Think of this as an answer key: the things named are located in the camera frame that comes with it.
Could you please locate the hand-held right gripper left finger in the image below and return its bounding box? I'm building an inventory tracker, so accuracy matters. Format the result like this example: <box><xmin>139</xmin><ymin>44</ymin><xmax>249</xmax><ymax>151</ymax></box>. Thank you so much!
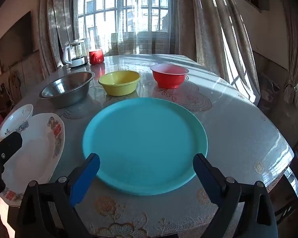
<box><xmin>17</xmin><ymin>153</ymin><xmax>100</xmax><ymax>238</ymax></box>

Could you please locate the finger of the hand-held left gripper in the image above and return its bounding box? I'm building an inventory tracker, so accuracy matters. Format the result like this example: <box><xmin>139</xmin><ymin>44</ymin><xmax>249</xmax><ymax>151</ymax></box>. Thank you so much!
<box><xmin>0</xmin><ymin>131</ymin><xmax>23</xmax><ymax>169</ymax></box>

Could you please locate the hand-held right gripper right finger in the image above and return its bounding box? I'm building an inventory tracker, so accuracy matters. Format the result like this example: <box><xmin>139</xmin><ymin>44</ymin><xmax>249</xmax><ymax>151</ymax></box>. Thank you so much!
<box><xmin>193</xmin><ymin>153</ymin><xmax>279</xmax><ymax>238</ymax></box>

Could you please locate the large white printed plate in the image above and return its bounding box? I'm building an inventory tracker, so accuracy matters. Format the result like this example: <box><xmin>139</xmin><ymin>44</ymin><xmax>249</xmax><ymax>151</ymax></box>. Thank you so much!
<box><xmin>0</xmin><ymin>113</ymin><xmax>65</xmax><ymax>207</ymax></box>

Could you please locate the small white floral bowl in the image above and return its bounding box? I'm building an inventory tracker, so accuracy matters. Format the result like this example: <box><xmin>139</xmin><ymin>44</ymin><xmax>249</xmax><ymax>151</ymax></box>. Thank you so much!
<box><xmin>0</xmin><ymin>104</ymin><xmax>34</xmax><ymax>139</ymax></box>

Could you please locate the teal plastic plate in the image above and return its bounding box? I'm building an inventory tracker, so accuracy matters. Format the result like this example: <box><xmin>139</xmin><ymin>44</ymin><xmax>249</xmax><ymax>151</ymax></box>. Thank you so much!
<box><xmin>83</xmin><ymin>97</ymin><xmax>208</xmax><ymax>196</ymax></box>

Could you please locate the stainless steel bowl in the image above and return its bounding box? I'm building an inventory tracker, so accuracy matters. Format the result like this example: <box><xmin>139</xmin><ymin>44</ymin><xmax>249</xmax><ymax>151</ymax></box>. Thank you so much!
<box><xmin>39</xmin><ymin>71</ymin><xmax>95</xmax><ymax>109</ymax></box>

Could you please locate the yellow plastic bowl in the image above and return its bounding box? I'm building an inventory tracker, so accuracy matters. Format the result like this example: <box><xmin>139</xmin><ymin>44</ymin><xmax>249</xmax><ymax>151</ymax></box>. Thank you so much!
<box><xmin>98</xmin><ymin>70</ymin><xmax>141</xmax><ymax>96</ymax></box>

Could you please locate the red plastic bowl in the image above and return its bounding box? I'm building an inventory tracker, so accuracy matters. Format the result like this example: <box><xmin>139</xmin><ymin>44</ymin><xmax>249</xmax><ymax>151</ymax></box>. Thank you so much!
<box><xmin>150</xmin><ymin>64</ymin><xmax>190</xmax><ymax>89</ymax></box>

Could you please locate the light wooden chair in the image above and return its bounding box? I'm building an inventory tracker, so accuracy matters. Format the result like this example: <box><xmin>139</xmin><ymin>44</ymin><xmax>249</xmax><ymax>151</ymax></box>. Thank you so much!
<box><xmin>7</xmin><ymin>71</ymin><xmax>21</xmax><ymax>102</ymax></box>

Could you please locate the white glass electric kettle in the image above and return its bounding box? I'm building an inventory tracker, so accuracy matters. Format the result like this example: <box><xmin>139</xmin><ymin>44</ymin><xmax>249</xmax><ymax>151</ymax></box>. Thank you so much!
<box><xmin>62</xmin><ymin>40</ymin><xmax>89</xmax><ymax>68</ymax></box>

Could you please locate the red mug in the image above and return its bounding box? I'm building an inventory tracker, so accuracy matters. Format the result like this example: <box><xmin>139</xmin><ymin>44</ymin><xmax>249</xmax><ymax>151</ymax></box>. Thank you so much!
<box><xmin>89</xmin><ymin>50</ymin><xmax>105</xmax><ymax>65</ymax></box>

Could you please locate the tied beige curtain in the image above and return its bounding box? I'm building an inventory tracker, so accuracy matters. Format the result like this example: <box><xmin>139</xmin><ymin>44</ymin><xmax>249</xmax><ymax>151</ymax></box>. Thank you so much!
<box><xmin>283</xmin><ymin>0</ymin><xmax>298</xmax><ymax>107</ymax></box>

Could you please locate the sheer white curtain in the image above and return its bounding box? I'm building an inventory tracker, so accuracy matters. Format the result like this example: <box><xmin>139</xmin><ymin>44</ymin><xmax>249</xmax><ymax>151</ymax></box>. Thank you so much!
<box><xmin>74</xmin><ymin>0</ymin><xmax>196</xmax><ymax>55</ymax></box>

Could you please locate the barred window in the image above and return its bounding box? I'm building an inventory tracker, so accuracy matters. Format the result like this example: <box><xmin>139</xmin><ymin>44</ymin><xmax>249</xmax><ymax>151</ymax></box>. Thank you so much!
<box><xmin>74</xmin><ymin>0</ymin><xmax>179</xmax><ymax>55</ymax></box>

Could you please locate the wall television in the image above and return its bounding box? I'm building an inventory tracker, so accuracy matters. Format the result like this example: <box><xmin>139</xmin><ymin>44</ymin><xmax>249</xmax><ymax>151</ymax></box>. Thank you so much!
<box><xmin>0</xmin><ymin>11</ymin><xmax>33</xmax><ymax>66</ymax></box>

